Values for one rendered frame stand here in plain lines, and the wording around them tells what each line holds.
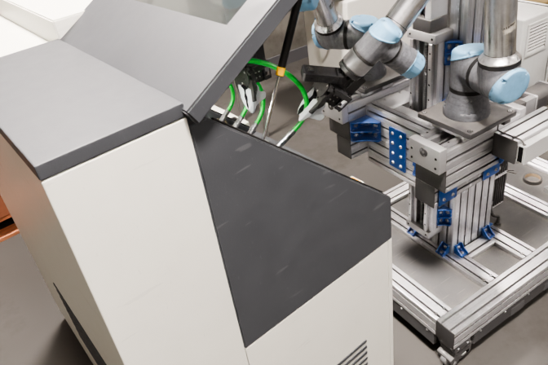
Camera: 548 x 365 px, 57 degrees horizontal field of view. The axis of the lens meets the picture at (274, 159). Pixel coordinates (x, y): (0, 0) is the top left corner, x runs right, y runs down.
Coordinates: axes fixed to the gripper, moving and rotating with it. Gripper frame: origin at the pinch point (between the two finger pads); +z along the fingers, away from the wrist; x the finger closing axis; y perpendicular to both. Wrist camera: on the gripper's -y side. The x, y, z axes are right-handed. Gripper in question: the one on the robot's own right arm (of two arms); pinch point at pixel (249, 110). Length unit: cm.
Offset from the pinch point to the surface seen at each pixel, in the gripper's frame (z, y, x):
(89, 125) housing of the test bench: -28, -52, -28
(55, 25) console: -31, -36, 35
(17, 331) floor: 122, -85, 114
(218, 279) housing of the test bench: 17, -39, -35
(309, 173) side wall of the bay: 3.3, -8.7, -35.0
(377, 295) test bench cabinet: 63, 14, -35
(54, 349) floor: 122, -75, 89
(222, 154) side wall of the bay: -13.4, -30.9, -34.9
